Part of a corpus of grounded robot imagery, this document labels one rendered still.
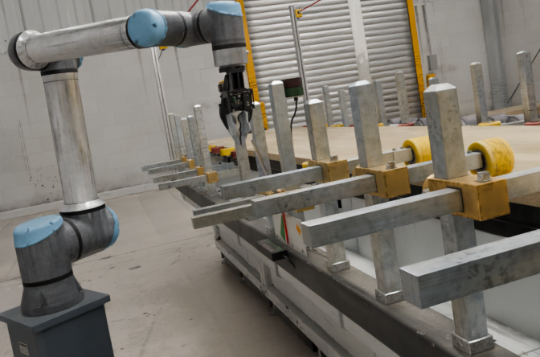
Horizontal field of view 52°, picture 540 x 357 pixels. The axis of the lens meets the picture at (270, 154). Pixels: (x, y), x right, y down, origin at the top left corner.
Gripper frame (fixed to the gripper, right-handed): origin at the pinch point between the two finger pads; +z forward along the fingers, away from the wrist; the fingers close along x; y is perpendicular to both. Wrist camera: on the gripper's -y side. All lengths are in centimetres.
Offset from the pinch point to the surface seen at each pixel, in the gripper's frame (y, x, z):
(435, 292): 107, -12, 2
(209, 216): 7.7, -12.6, 17.3
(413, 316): 63, 12, 29
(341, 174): 35.7, 12.8, 6.6
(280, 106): 2.4, 12.0, -7.7
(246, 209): 7.8, -2.6, 17.4
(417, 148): 34.0, 33.7, 4.2
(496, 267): 107, -6, 1
